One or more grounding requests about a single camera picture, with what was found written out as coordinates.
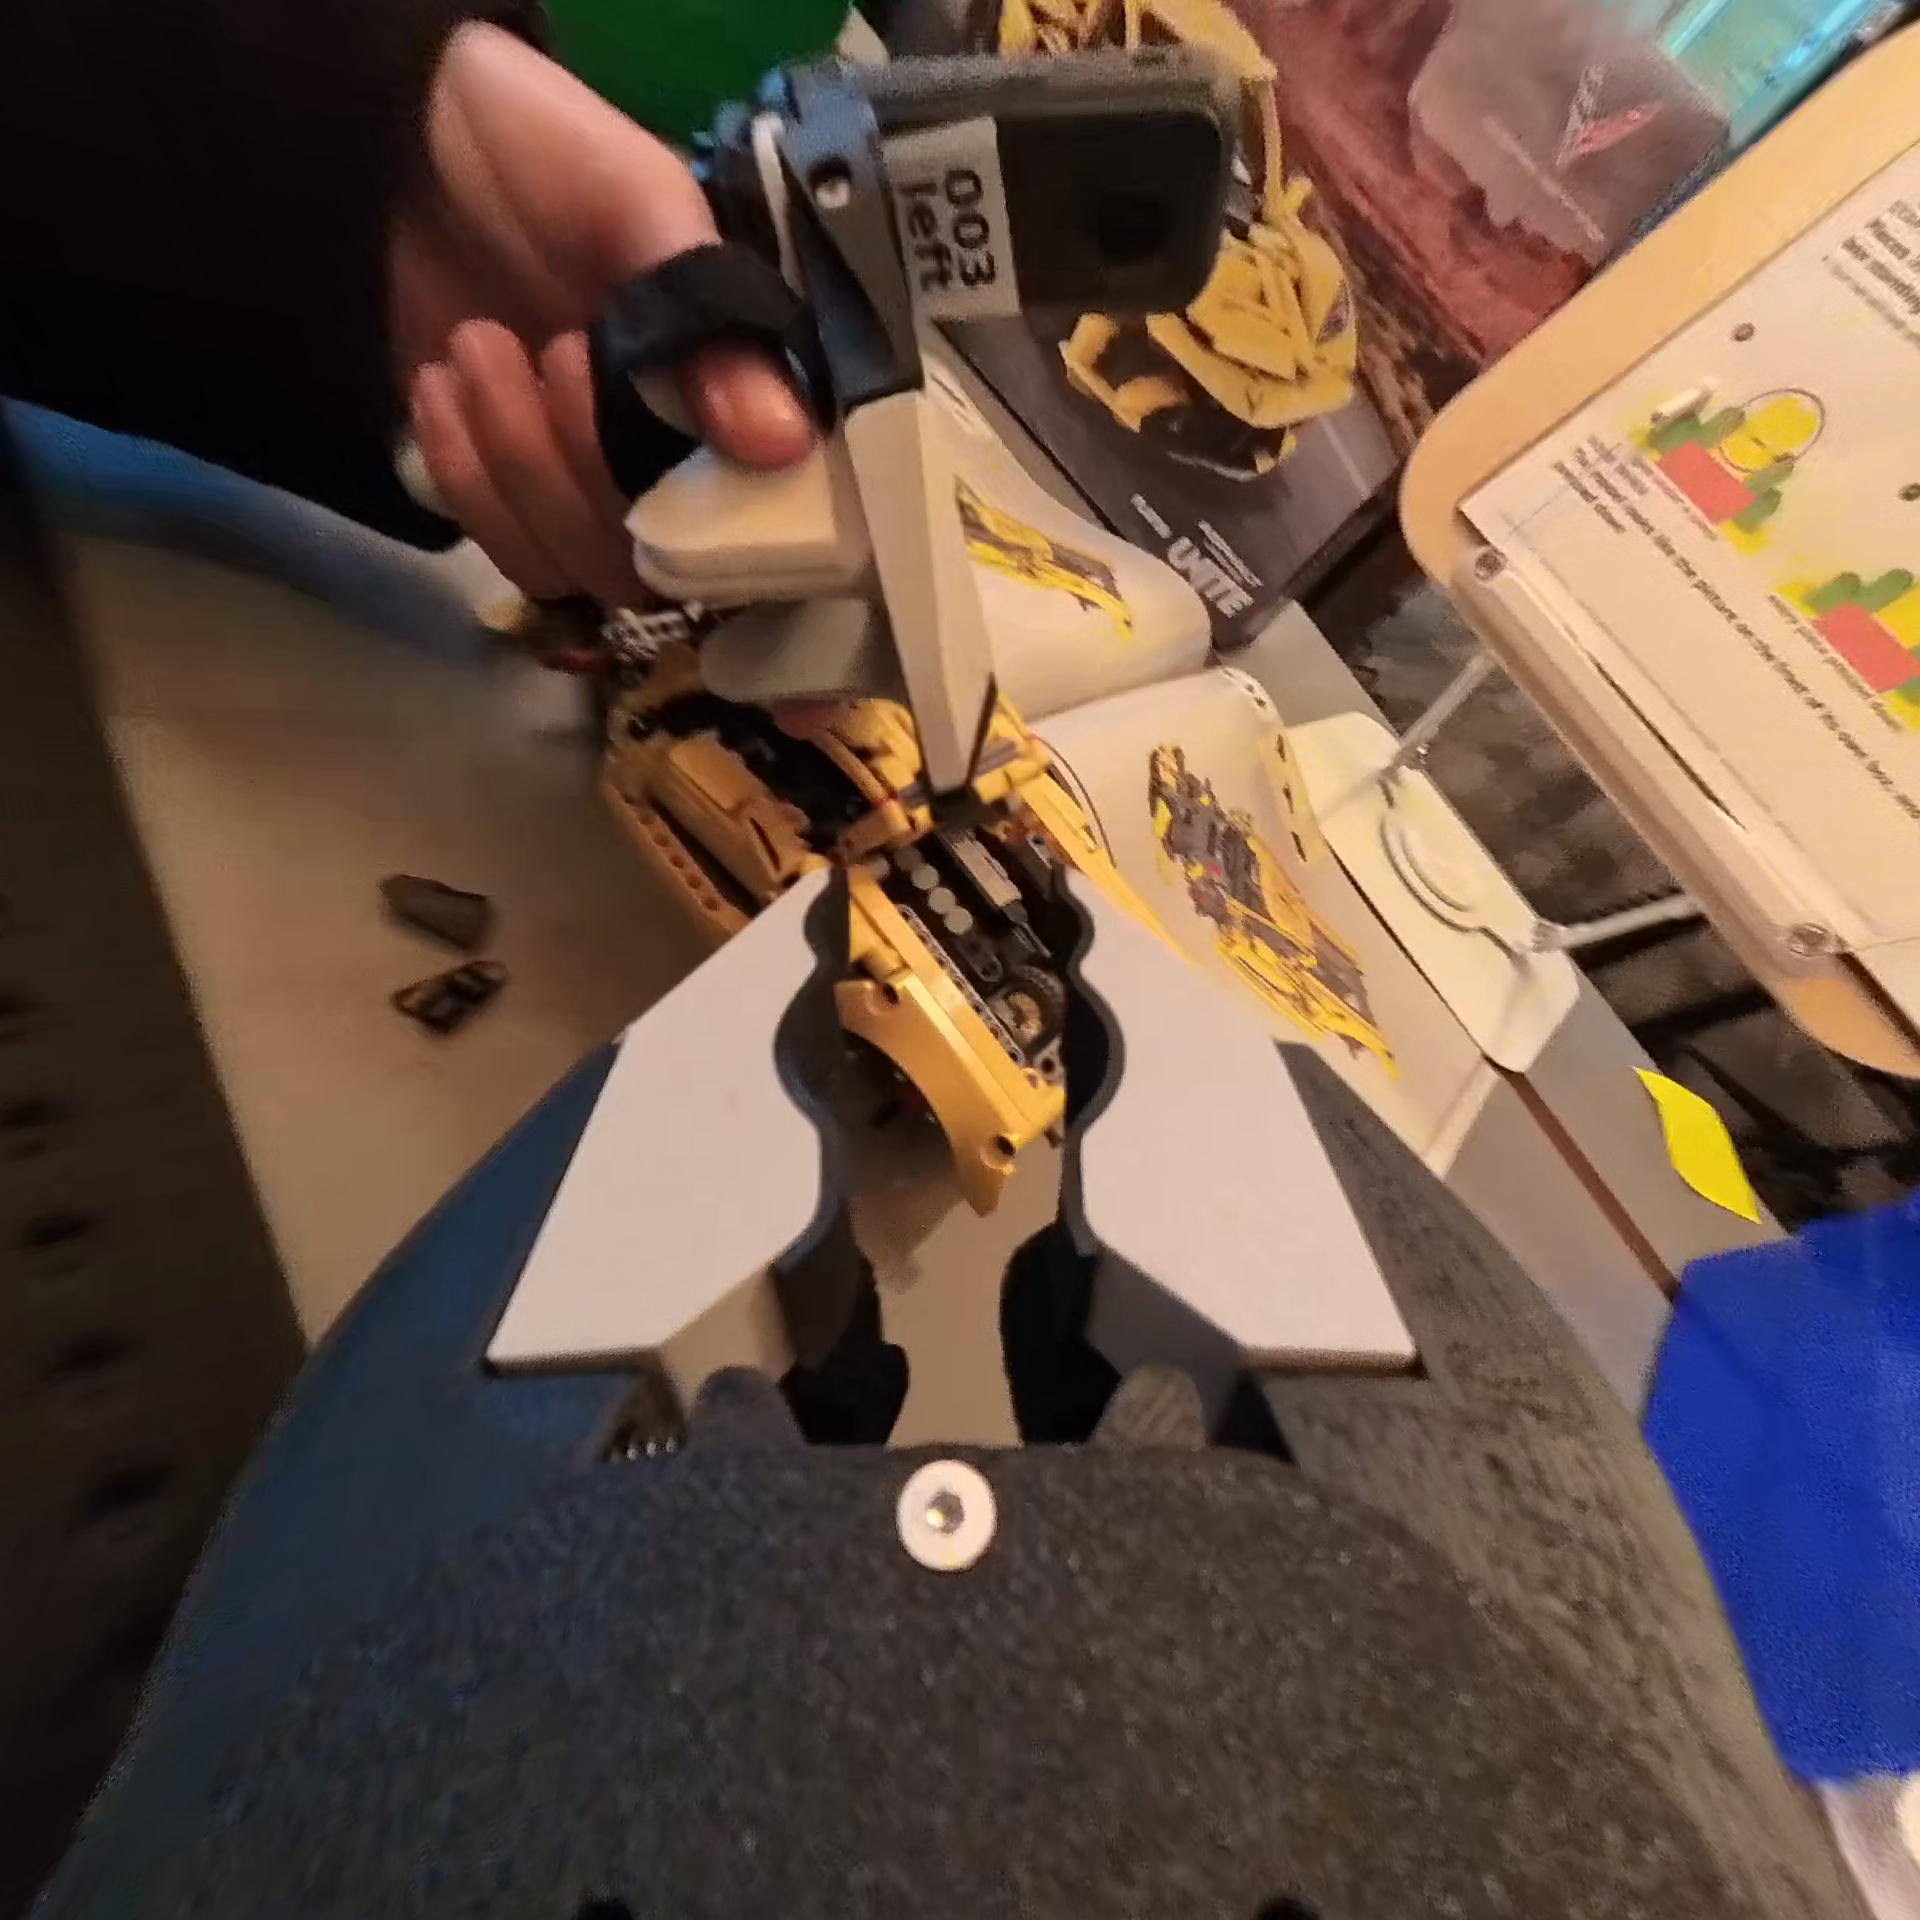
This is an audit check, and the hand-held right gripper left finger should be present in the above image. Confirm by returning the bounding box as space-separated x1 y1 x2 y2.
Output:
481 867 910 1448

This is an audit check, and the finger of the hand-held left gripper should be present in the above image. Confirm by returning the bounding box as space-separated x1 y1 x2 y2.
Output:
844 383 998 798

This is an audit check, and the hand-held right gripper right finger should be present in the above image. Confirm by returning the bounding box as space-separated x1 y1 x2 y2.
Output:
1001 870 1423 1448

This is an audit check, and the instruction booklet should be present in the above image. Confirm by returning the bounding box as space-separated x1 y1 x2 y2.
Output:
944 359 1488 1187

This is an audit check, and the yellow brick car model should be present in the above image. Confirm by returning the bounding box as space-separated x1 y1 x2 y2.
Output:
517 591 1113 1215

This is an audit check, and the person's left forearm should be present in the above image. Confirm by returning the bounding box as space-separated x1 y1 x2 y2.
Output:
0 0 549 549

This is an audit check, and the grey desk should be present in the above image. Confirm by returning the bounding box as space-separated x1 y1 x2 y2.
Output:
76 525 1788 1443

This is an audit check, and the person's left hand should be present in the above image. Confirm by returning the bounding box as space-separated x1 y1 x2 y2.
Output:
393 60 825 607

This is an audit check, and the short black connector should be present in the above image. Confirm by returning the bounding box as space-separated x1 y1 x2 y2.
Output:
393 959 512 1037

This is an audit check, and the white document stand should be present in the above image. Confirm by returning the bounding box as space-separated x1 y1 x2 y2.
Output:
1274 29 1920 1080

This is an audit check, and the toy car set box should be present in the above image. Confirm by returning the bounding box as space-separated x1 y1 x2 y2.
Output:
855 0 1742 648

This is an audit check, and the green storage bin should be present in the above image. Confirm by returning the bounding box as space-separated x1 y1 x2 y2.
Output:
538 0 857 143

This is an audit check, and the yellow sticky note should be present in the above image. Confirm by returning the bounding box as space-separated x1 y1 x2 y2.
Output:
1634 1064 1765 1224

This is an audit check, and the printed instruction sheet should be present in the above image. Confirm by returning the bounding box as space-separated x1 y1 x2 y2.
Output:
1463 180 1920 963

